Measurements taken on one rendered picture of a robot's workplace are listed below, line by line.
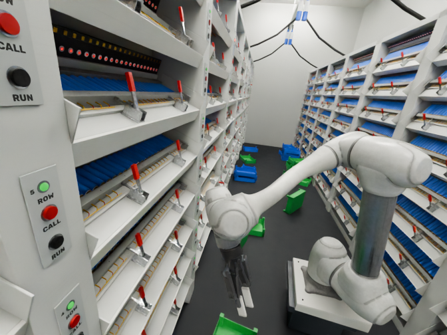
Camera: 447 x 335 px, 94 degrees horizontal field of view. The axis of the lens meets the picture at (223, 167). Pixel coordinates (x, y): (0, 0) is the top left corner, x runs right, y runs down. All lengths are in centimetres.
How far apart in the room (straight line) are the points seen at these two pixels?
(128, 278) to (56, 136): 41
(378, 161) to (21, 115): 81
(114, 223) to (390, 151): 77
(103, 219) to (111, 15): 35
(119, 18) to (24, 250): 34
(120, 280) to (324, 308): 97
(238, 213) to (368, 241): 59
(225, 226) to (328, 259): 76
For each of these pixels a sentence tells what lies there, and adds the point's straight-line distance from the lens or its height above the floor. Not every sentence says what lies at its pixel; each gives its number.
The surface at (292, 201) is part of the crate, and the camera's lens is 232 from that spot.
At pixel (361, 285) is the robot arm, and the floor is 51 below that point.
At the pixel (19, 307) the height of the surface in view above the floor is 93.
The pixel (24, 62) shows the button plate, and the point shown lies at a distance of 29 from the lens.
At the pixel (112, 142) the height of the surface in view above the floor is 108.
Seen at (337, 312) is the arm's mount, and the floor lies 25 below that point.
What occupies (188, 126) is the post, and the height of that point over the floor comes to 102.
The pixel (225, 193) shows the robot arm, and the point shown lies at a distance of 72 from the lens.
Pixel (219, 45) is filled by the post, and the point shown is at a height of 145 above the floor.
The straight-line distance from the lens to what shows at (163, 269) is 89.
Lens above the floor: 118
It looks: 20 degrees down
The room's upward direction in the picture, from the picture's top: 6 degrees clockwise
